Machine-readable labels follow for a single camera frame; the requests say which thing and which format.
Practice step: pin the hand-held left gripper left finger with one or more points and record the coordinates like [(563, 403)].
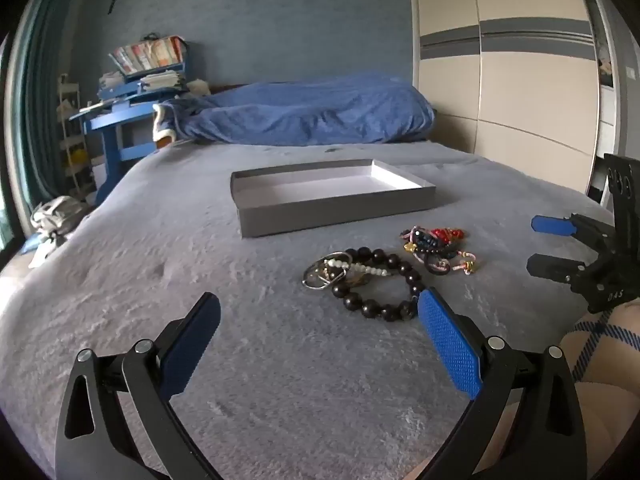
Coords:
[(195, 345)]

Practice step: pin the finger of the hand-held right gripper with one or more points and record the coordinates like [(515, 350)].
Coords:
[(552, 225), (550, 266)]

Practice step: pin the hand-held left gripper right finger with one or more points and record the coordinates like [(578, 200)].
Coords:
[(450, 345)]

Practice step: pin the grey cardboard box tray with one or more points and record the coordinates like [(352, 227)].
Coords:
[(300, 220)]

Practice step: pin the gold brooch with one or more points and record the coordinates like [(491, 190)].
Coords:
[(356, 281)]

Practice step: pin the beige wardrobe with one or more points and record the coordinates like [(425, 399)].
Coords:
[(525, 85)]

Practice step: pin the grey cloth pile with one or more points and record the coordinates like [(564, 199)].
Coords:
[(55, 215)]

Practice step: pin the blue desk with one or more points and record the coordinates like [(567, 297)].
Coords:
[(112, 150)]

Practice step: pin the white cloth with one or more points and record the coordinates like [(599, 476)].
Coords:
[(161, 127)]

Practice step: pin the yellow object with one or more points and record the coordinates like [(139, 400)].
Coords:
[(78, 156)]

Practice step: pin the white shelf rack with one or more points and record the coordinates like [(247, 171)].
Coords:
[(75, 130)]

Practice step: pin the blue duvet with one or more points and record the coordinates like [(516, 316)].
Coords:
[(300, 110)]

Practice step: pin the white soft toy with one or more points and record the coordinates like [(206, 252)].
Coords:
[(198, 87)]

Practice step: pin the stack of papers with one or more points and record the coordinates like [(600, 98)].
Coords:
[(160, 80)]

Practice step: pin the bag of books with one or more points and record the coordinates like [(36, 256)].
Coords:
[(150, 55)]

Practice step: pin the teal curtain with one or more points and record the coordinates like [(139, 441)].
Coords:
[(40, 85)]

